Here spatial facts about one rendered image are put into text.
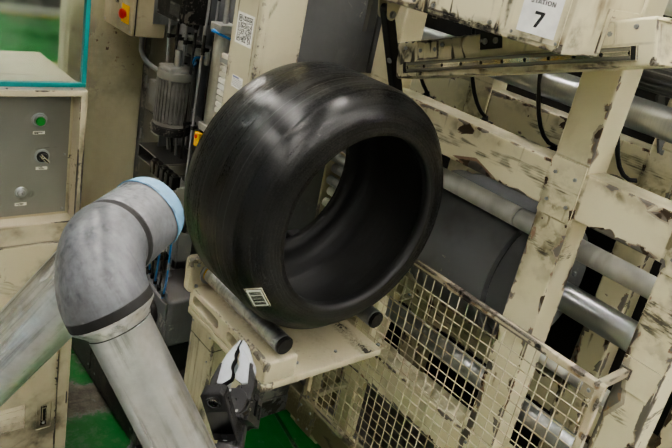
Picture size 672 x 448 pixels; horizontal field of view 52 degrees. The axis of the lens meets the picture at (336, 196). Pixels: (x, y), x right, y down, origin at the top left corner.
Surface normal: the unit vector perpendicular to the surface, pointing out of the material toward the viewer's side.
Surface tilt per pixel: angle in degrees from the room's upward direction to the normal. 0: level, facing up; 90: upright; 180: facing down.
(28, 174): 90
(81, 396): 0
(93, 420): 0
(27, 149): 90
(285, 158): 65
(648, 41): 90
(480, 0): 90
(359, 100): 44
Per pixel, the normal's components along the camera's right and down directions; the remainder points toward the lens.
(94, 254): 0.13, -0.45
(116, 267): 0.59, -0.37
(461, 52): -0.77, 0.09
